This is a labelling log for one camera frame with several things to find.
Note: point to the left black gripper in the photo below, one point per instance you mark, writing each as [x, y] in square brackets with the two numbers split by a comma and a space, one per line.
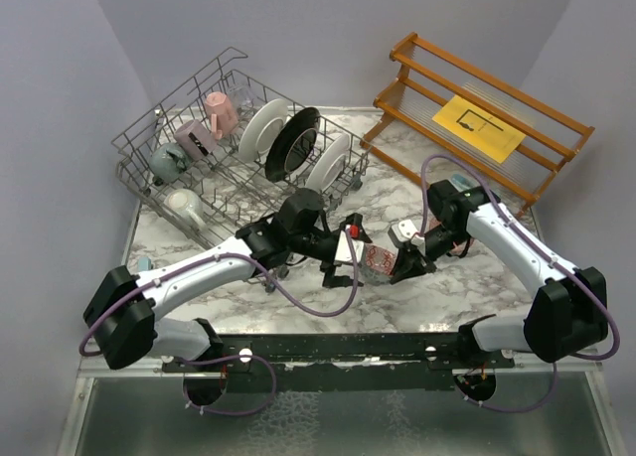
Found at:
[333, 280]

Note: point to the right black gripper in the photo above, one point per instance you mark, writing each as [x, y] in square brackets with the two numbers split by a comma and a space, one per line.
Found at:
[410, 263]

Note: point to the red patterned glass bowl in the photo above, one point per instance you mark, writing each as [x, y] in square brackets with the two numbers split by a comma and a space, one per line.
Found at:
[377, 264]

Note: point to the blue rimmed white plate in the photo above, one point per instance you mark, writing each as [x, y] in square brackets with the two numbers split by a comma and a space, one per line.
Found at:
[330, 165]

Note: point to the black rimmed cream plate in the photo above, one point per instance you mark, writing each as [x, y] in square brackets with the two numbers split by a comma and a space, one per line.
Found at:
[293, 145]

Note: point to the black rimmed printed plate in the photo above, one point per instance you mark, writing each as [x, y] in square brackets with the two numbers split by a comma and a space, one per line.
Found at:
[262, 130]

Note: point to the white grey mug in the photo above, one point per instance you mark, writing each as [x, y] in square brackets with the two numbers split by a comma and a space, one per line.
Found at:
[188, 206]

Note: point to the pink cream mug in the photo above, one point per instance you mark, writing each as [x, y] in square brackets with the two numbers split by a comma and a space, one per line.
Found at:
[222, 114]

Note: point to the clear drinking glass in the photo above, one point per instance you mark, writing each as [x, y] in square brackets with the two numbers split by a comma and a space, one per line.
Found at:
[241, 96]

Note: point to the purple mug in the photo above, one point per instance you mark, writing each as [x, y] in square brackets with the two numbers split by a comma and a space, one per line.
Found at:
[196, 140]

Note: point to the dark grey mug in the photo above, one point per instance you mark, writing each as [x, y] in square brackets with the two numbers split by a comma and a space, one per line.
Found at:
[168, 163]

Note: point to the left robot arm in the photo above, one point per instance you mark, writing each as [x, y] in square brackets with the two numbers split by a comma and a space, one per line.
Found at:
[127, 314]

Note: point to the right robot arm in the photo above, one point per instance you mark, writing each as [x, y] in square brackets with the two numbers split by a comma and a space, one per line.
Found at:
[569, 308]

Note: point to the orange wooden shelf rack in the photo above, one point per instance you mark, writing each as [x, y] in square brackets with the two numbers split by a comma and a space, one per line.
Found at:
[429, 78]

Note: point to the black mounting base bar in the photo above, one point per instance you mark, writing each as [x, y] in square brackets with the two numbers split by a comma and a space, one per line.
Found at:
[341, 362]

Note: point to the yellow paper card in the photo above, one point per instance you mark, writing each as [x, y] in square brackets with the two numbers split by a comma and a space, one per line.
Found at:
[479, 128]

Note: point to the light blue sponge bar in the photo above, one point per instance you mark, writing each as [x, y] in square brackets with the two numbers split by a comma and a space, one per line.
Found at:
[144, 263]

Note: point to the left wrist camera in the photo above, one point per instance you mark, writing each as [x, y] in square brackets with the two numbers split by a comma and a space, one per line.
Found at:
[348, 251]

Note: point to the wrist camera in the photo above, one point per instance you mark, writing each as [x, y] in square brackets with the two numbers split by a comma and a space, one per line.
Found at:
[403, 233]
[348, 251]

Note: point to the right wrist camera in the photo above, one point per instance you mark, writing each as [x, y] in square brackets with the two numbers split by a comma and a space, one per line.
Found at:
[403, 233]

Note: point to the grey wire dish rack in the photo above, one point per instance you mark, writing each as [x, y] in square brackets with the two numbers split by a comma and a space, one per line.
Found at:
[234, 193]

